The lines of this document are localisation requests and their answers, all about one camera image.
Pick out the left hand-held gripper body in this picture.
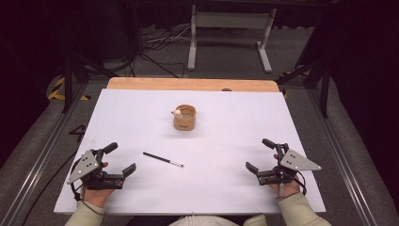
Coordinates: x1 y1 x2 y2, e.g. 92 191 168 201
66 149 125 190

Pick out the person's left hand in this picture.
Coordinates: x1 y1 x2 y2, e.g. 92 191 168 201
82 187 116 209

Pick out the round wooden pen holder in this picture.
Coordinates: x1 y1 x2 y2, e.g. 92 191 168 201
172 104 197 132

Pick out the black tripod stand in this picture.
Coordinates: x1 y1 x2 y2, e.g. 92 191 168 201
60 51 121 115
276 59 331 119

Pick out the grey metal table frame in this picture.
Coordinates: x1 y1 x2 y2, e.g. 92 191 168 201
187 4 278 73

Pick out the aluminium floor rail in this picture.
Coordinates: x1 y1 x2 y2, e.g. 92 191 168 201
305 89 379 226
0 83 90 226

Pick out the right hand-held gripper cable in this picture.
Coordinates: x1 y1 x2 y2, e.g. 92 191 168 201
294 170 308 196

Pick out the black pen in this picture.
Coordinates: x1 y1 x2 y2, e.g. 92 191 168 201
142 152 185 169

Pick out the bundle of floor cables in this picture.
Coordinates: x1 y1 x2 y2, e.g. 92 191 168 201
137 23 192 78

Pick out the person's light hooded top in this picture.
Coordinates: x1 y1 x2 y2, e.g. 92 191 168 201
168 214 268 226

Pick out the yellow black hazard tape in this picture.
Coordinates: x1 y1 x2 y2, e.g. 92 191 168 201
46 76 92 102

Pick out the wooden table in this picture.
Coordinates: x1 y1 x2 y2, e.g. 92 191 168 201
106 77 280 93

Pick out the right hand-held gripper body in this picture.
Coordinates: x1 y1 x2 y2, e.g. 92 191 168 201
257 143 322 186

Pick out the person's right hand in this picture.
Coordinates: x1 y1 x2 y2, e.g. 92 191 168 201
267 180 301 200

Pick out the white board mat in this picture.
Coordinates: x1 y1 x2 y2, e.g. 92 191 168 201
54 89 327 216

